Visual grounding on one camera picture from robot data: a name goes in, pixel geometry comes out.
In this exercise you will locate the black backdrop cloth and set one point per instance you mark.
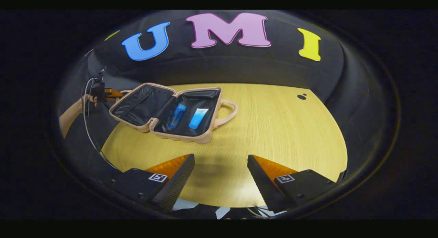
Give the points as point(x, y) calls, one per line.
point(222, 66)

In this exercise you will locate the pink suitcase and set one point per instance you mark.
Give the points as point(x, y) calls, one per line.
point(205, 137)

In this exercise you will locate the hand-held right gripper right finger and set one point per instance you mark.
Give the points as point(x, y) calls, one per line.
point(265, 185)

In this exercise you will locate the light blue tube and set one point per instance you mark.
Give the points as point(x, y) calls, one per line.
point(198, 118)

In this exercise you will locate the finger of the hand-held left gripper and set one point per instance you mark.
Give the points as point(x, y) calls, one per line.
point(113, 93)

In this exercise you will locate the blue green bottle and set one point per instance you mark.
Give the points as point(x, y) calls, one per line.
point(176, 116)

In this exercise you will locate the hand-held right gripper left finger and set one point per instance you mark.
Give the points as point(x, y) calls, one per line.
point(172, 191)

